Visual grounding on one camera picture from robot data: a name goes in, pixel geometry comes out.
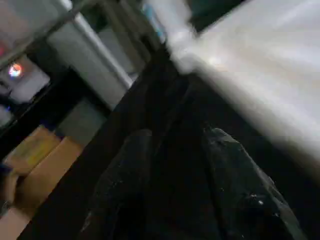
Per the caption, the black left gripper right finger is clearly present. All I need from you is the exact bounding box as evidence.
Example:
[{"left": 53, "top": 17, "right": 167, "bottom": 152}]
[{"left": 202, "top": 127, "right": 307, "bottom": 240}]

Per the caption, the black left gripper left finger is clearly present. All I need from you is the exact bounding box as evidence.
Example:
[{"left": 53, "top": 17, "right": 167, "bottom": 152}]
[{"left": 82, "top": 128, "right": 154, "bottom": 240}]

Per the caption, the black plastic mat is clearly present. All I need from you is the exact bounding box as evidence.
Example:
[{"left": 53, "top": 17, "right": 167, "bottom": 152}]
[{"left": 20, "top": 42, "right": 320, "bottom": 240}]

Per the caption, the brown cardboard box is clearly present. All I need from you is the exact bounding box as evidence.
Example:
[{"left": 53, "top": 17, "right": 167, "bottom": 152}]
[{"left": 15, "top": 136, "right": 85, "bottom": 213}]

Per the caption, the yellow cardboard box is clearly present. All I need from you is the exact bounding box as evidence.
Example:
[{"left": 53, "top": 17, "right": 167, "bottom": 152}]
[{"left": 1, "top": 125, "right": 62, "bottom": 173}]

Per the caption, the white device with red light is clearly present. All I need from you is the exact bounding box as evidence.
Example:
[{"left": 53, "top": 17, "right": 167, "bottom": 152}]
[{"left": 0, "top": 61, "right": 52, "bottom": 104}]

